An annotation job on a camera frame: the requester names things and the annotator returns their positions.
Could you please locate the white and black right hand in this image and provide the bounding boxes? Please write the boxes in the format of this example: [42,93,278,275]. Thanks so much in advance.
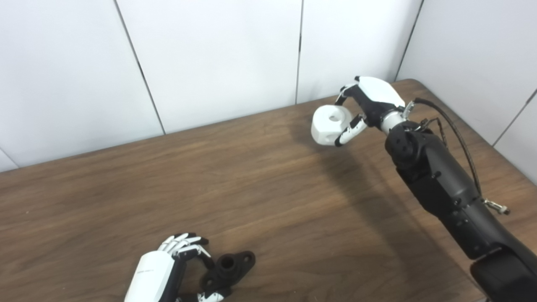
[334,76,409,147]

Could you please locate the white and black left hand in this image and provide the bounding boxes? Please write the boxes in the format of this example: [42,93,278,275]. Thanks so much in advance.
[124,233,231,302]

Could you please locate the round white piece with holes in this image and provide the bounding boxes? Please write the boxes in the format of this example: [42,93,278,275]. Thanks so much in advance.
[311,105,354,146]

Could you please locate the black flanged holder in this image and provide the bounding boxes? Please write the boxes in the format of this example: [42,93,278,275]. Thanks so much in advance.
[201,251,256,296]

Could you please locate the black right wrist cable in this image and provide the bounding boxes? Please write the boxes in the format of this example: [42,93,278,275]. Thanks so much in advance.
[403,98,511,216]

